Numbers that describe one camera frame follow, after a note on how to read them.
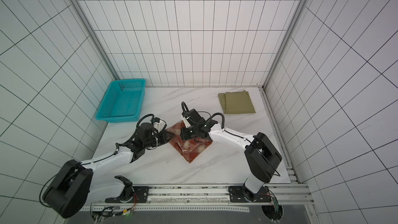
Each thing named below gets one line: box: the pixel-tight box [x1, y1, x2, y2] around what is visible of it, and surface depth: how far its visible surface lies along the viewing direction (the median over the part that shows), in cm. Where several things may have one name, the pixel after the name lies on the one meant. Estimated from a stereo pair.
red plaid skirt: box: [166, 120, 213, 164], surface depth 87 cm
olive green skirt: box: [217, 90, 257, 115], surface depth 111 cm
